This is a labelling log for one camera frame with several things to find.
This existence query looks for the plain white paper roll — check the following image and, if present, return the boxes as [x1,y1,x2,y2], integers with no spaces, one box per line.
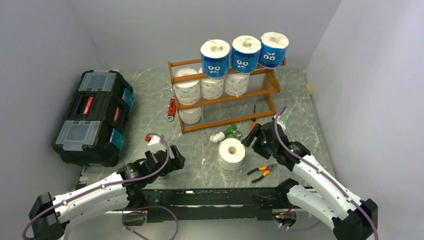
[179,107,203,125]

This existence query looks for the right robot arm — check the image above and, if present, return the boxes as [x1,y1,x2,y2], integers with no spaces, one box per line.
[241,121,379,240]

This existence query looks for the blue paper roll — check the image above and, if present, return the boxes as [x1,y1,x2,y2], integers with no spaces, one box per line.
[200,39,231,79]
[258,32,289,69]
[230,35,261,74]

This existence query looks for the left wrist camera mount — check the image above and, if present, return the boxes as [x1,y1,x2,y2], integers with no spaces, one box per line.
[144,134,162,147]

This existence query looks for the white plastic pipe fitting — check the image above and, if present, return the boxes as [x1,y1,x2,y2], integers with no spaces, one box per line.
[209,132,226,143]

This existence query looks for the black plastic toolbox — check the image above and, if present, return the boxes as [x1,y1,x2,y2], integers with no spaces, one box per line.
[51,70,135,167]

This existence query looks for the red handled wrench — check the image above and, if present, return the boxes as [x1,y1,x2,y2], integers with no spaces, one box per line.
[167,98,176,122]

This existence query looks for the green plastic pipe fitting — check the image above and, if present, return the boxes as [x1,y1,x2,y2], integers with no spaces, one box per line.
[223,122,242,139]

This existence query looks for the orange wooden shelf rack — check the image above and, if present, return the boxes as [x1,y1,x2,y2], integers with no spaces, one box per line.
[174,65,282,134]

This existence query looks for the orange handled pliers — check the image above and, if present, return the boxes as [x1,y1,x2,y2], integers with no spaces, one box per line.
[246,163,278,184]

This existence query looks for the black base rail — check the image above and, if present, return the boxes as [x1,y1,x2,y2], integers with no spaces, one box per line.
[123,187,293,223]

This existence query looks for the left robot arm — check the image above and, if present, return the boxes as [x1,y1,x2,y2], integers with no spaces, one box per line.
[22,145,186,240]

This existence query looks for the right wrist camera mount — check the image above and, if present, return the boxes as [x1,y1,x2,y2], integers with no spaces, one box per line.
[277,116,286,131]

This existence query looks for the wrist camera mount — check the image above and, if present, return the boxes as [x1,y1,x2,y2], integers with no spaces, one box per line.
[144,134,162,147]
[277,116,286,131]

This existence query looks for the white floral paper roll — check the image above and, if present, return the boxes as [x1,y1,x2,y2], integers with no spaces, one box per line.
[224,73,250,98]
[173,67,201,105]
[200,76,225,100]

